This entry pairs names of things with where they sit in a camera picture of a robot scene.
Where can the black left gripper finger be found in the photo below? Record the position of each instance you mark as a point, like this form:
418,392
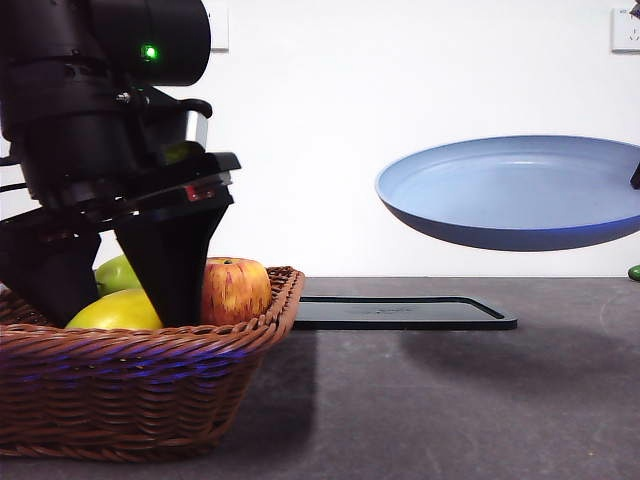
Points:
45,275
170,265

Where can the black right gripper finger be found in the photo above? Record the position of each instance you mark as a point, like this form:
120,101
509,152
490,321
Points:
636,176

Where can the yellow lemon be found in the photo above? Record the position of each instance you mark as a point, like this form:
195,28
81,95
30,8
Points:
117,312

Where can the blue round plate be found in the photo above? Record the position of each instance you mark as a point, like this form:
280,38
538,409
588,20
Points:
500,195

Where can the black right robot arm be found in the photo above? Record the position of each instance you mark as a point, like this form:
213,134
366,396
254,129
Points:
635,14

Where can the brown wicker basket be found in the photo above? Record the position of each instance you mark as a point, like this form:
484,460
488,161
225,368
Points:
125,385

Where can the green apple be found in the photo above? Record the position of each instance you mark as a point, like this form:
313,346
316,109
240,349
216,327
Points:
115,275

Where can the red yellow apple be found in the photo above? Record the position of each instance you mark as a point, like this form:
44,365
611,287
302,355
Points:
235,290

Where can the green cucumber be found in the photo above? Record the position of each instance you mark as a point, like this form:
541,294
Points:
635,273

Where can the black rectangular tray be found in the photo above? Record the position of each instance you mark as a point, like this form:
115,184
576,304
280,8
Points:
400,314

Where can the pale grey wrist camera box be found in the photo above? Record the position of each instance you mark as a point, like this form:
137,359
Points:
196,127

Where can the white wall socket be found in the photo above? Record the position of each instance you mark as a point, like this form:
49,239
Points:
220,35
625,37

